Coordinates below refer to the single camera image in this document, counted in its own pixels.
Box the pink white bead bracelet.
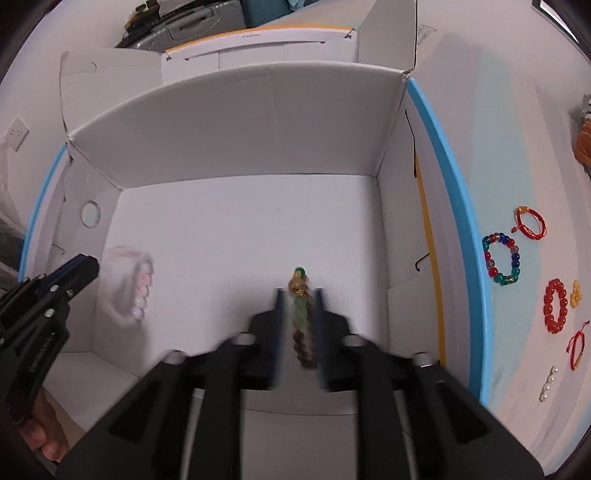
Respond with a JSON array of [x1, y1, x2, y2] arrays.
[[101, 245, 157, 328]]

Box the white pearl bead string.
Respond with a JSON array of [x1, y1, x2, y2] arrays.
[[538, 365, 560, 403]]

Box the brown wooden bead bracelet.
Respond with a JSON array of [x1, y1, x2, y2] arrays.
[[287, 265, 320, 370]]

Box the multicolour bead bracelet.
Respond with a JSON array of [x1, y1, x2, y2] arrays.
[[481, 231, 522, 287]]

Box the red bead bracelet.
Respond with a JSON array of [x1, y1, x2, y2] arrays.
[[542, 277, 570, 335]]

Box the red cord bracelet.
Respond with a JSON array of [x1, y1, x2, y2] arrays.
[[565, 320, 591, 371], [511, 205, 548, 241]]

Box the person's left hand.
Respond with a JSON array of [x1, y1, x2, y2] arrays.
[[18, 388, 69, 463]]

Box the white blue cardboard box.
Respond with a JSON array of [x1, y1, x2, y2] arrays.
[[22, 1, 489, 429]]

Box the grey suitcase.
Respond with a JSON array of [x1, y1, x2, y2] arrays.
[[116, 1, 246, 53]]

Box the teal suitcase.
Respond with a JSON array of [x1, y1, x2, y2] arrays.
[[240, 0, 375, 28]]

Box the striped red orange pillow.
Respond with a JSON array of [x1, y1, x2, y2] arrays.
[[574, 95, 591, 174]]

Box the striped bed sheet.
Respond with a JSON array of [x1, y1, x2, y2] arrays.
[[415, 1, 590, 475]]

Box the wall socket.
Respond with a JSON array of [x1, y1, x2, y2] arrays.
[[4, 116, 30, 152]]

